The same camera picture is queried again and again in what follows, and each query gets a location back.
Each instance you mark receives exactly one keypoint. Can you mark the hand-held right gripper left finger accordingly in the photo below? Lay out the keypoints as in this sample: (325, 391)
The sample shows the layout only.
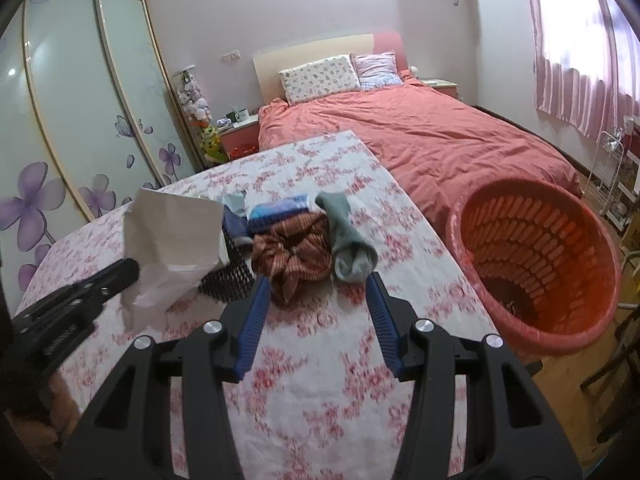
(248, 332)

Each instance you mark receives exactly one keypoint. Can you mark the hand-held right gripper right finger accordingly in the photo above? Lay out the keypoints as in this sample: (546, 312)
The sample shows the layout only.
(386, 332)

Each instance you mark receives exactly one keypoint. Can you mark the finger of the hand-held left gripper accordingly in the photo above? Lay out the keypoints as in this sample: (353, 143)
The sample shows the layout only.
(112, 277)

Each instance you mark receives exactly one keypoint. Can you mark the white plastic bag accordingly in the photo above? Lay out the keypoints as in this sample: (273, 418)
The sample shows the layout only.
(170, 230)

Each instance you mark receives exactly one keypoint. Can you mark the grey-green sock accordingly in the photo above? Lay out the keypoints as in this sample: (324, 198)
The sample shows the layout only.
(350, 255)

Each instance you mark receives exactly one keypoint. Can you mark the brown striped scrunchie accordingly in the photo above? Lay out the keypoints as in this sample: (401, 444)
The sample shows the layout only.
(295, 255)

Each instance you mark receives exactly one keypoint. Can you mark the blue and grey snack packet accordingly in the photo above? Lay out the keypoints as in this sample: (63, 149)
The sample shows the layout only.
(234, 222)

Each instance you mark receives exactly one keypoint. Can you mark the orange plastic basket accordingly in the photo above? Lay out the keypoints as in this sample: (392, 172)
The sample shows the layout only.
(530, 240)

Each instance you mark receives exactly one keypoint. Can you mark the black mesh net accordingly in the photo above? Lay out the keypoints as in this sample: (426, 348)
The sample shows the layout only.
(227, 277)

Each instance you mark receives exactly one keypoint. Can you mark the floral tablecloth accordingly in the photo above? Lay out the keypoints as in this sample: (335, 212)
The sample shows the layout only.
(325, 400)

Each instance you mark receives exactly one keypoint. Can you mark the blue folded cloth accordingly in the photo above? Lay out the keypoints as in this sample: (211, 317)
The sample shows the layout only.
(277, 210)

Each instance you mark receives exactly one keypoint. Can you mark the yellow-green plush toy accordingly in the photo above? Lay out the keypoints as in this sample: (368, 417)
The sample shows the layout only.
(210, 140)

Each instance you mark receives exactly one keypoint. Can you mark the wardrobe with flower print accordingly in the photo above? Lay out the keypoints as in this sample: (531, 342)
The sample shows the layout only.
(75, 110)

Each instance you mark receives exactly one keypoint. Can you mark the pink nightstand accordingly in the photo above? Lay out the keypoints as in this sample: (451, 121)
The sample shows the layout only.
(240, 135)
(440, 85)

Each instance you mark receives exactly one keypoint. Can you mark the clear tube of plush toys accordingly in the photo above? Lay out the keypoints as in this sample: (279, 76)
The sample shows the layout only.
(192, 100)

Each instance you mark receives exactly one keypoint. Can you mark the bed with salmon duvet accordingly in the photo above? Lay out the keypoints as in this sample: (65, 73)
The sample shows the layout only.
(440, 135)

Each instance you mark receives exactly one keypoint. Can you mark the white mug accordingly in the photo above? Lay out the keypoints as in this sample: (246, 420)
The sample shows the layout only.
(242, 115)

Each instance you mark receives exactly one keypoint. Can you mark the dark wooden chair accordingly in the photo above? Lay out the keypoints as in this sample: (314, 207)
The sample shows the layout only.
(617, 360)

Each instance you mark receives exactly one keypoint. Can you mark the pink striped pillow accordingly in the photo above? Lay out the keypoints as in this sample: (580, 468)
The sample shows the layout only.
(375, 70)

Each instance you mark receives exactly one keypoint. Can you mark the floral pillow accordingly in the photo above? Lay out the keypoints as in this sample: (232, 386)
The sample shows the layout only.
(320, 77)

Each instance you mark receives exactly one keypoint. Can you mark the cream and pink headboard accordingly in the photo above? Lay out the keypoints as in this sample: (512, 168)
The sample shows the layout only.
(300, 55)

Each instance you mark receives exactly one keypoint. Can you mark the pink curtain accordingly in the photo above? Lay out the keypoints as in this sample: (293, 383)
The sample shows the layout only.
(585, 45)

